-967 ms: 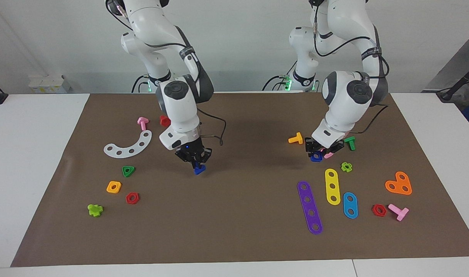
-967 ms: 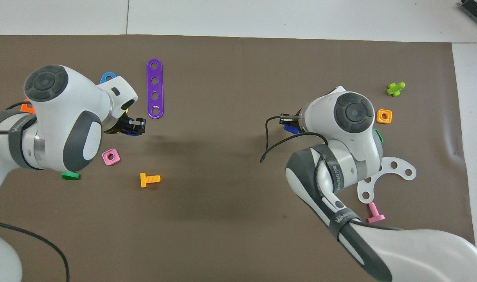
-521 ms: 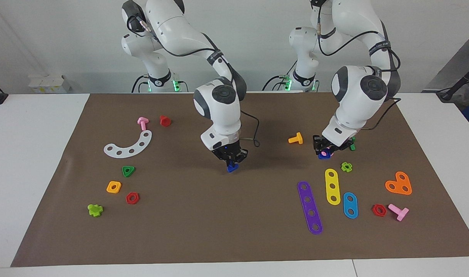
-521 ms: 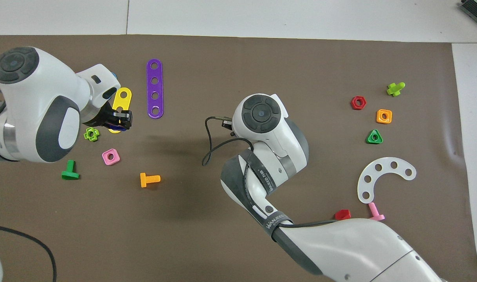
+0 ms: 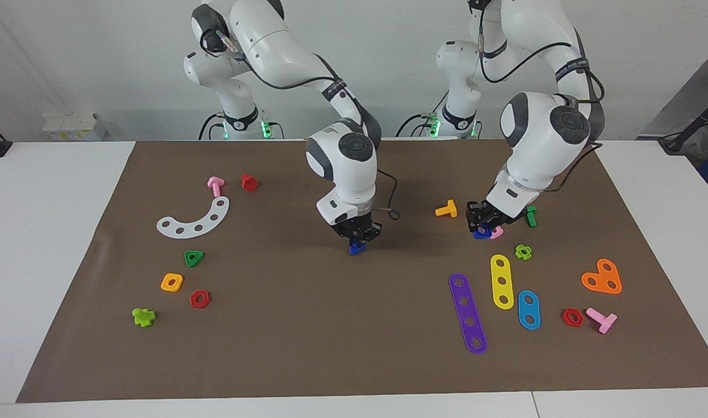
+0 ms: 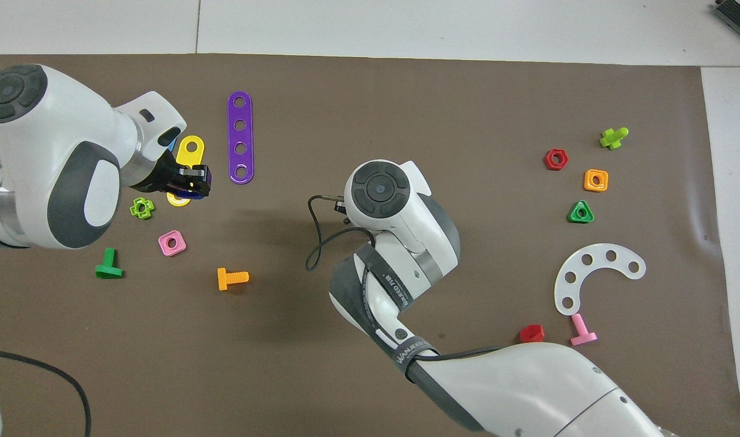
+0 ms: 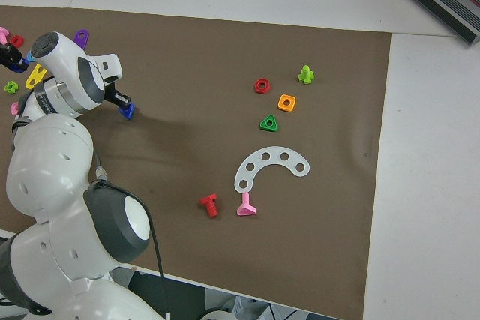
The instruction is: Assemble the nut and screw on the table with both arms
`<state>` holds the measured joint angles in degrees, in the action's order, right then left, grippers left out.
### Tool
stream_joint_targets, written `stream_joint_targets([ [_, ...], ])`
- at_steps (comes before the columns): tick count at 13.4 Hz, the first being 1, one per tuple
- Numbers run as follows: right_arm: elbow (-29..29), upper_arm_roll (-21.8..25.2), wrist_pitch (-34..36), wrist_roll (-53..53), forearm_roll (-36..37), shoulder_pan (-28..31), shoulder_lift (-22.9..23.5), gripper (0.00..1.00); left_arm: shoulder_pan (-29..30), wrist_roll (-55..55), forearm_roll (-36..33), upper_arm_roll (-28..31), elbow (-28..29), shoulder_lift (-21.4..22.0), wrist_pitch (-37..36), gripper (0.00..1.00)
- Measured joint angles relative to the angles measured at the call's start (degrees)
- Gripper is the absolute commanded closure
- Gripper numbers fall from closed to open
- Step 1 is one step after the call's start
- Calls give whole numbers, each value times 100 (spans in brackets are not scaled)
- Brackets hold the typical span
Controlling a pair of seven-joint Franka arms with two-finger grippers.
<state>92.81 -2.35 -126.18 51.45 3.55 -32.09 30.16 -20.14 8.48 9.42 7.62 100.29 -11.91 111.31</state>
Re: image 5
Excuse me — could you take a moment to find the yellow three-hole plate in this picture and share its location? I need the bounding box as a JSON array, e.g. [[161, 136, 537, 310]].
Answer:
[[490, 254, 515, 310]]

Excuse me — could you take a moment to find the purple four-hole plate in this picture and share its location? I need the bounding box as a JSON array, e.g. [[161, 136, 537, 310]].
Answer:
[[448, 273, 488, 355]]

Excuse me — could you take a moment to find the brown table mat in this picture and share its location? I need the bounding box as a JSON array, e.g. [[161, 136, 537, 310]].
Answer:
[[16, 138, 708, 403]]

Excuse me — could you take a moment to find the blue two-hole plate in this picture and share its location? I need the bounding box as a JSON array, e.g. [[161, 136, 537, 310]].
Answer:
[[517, 290, 541, 331]]

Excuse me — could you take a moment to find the orange angled three-hole plate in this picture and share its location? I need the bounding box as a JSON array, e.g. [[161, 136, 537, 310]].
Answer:
[[581, 258, 623, 295]]

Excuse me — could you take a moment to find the white curved five-hole plate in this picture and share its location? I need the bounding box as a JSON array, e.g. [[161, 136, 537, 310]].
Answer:
[[156, 196, 231, 239]]

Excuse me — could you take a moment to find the black stand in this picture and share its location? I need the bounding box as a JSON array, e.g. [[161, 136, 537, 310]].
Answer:
[[659, 93, 708, 155]]

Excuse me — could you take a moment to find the white power strip box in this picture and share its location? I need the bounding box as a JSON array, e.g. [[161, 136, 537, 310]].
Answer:
[[43, 112, 107, 142]]

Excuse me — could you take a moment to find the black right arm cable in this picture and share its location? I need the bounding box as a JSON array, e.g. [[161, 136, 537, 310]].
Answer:
[[199, 22, 402, 221]]

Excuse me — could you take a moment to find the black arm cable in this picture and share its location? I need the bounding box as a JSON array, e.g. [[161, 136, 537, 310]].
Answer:
[[199, 22, 402, 221], [479, 35, 606, 192]]

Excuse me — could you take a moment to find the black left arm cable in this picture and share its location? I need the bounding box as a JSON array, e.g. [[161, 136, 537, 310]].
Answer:
[[479, 35, 606, 192]]

